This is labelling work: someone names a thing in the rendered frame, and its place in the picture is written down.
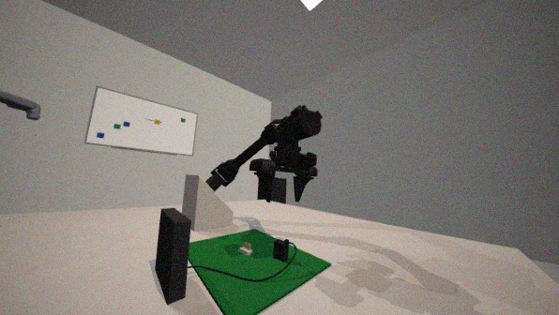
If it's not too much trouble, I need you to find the green circuit board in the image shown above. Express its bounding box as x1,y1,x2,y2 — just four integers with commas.
188,229,331,315

